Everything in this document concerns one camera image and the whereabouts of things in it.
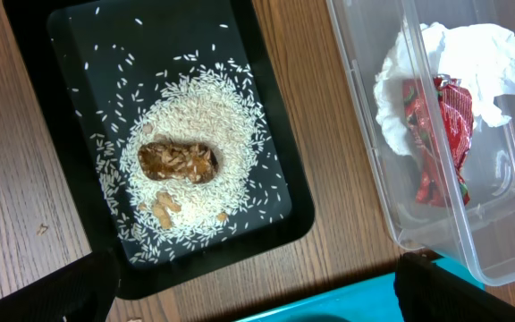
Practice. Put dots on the black food waste tray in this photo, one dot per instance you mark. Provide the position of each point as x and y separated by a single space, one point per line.
75 49

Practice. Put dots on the white napkin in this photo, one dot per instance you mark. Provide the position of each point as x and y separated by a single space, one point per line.
482 56

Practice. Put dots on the brown food scrap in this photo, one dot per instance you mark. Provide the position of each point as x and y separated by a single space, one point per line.
164 160

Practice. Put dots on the white rice pile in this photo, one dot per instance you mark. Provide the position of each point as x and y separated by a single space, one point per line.
210 103

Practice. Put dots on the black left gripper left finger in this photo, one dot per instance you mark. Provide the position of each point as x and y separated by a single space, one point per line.
81 291

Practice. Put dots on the clear plastic bin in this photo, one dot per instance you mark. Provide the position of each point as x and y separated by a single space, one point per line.
479 234

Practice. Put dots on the red snack wrapper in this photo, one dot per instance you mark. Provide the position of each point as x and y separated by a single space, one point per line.
455 107

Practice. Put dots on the teal plastic tray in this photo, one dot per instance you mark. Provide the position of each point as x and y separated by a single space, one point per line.
370 300

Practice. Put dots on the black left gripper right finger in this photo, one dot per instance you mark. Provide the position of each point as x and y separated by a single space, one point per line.
429 293

